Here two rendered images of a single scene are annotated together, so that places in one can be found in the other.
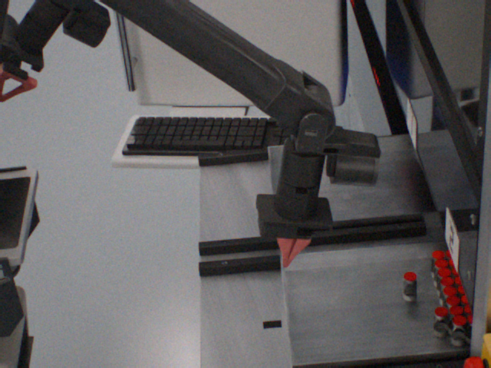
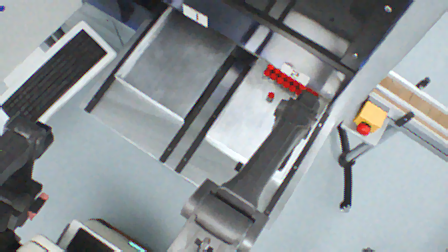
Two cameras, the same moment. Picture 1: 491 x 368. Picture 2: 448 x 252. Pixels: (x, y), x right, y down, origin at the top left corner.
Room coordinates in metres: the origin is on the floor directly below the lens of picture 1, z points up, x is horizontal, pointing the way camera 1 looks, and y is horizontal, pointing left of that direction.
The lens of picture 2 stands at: (1.10, 0.23, 2.20)
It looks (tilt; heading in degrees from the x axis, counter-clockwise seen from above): 74 degrees down; 297
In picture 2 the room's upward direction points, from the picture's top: 5 degrees clockwise
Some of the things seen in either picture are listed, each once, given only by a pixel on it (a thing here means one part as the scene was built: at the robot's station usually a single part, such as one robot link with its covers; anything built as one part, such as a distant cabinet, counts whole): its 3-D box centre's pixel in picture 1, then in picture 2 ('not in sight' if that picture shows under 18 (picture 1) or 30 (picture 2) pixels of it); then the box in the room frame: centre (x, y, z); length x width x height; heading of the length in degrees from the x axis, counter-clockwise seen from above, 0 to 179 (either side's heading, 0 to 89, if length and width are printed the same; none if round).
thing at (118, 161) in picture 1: (220, 133); (46, 72); (1.89, 0.04, 0.79); 0.45 x 0.28 x 0.03; 78
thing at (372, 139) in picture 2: not in sight; (367, 118); (0.88, -0.37, 0.87); 0.14 x 0.13 x 0.02; 89
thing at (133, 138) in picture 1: (215, 135); (52, 79); (1.84, 0.06, 0.82); 0.40 x 0.14 x 0.02; 78
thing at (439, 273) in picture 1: (448, 296); (288, 88); (1.15, -0.30, 0.90); 0.18 x 0.02 x 0.05; 179
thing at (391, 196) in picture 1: (363, 183); (180, 55); (1.49, -0.22, 0.90); 0.34 x 0.26 x 0.04; 89
